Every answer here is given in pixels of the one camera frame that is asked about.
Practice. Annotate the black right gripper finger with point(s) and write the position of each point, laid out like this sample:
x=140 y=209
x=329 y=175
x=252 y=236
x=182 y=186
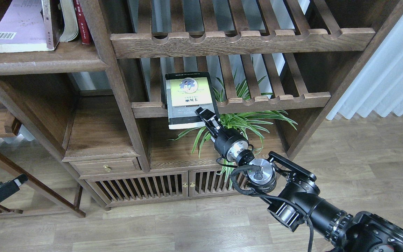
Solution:
x=210 y=119

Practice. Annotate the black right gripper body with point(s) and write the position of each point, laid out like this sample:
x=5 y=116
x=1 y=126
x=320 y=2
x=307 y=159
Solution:
x=231 y=145

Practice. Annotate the yellow and black book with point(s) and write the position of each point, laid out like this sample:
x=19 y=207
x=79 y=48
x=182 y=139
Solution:
x=185 y=93

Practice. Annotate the pale purple white book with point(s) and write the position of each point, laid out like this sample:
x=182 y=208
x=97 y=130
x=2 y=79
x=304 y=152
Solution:
x=22 y=28

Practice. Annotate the dark red book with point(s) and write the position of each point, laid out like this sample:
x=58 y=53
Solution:
x=53 y=22

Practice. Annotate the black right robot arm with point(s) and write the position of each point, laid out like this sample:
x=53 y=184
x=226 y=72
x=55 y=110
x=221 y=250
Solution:
x=293 y=197

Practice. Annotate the green spider plant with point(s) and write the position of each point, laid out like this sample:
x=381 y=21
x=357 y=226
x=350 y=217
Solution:
x=238 y=121

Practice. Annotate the dark wooden bookshelf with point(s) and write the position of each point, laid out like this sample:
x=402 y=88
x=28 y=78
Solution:
x=100 y=108

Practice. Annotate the red spine standing book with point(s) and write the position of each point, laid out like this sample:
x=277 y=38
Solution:
x=85 y=34

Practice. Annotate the cream paged standing book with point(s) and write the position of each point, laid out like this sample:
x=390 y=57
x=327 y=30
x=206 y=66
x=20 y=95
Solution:
x=71 y=28

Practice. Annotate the white pleated curtain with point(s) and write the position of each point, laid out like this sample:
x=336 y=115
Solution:
x=379 y=86

